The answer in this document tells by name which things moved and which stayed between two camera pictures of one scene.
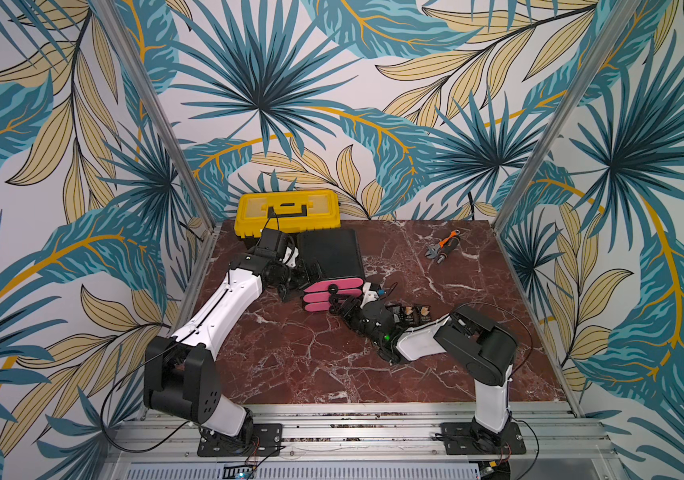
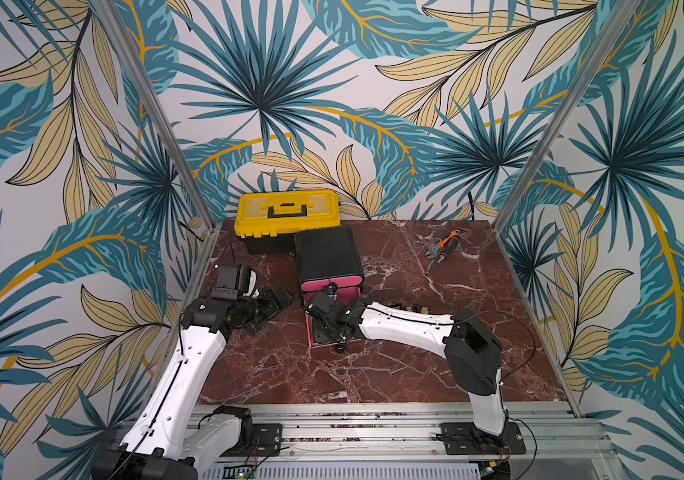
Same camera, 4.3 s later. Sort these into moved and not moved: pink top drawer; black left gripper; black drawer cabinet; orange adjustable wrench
Moved: black left gripper
Not moved: orange adjustable wrench; black drawer cabinet; pink top drawer
